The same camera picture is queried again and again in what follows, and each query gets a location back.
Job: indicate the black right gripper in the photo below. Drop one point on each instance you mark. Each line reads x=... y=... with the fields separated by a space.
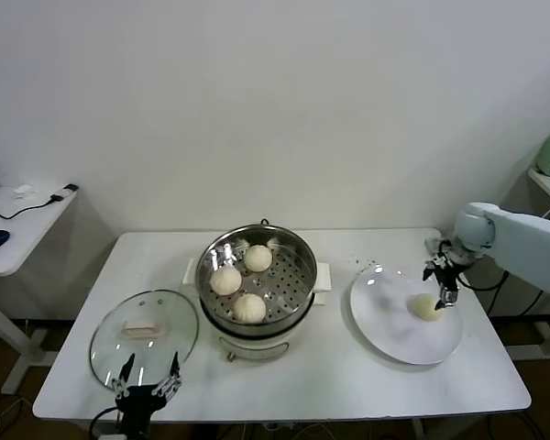
x=448 y=272

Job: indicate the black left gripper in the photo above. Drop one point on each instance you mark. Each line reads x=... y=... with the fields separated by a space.
x=137 y=405

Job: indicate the white steamed baozi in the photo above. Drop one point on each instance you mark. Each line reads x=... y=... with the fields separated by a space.
x=421 y=307
x=225 y=280
x=249 y=308
x=257 y=258

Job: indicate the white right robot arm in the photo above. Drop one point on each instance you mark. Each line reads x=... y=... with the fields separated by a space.
x=522 y=238

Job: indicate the steel perforated steamer basket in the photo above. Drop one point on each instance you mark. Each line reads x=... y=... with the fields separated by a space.
x=298 y=261

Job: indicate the white round plate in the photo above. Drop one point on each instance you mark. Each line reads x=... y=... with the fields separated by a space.
x=385 y=321

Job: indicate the dark crumb specks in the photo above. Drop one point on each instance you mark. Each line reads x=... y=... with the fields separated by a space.
x=369 y=261

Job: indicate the cream electric cooker base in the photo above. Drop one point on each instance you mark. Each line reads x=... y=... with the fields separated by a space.
x=256 y=348

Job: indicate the white side desk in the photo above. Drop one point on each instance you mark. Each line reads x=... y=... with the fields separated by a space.
x=27 y=238

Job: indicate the small white desk item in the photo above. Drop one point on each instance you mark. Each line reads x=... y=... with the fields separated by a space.
x=22 y=191

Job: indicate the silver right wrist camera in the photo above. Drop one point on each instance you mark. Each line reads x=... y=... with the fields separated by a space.
x=434 y=245

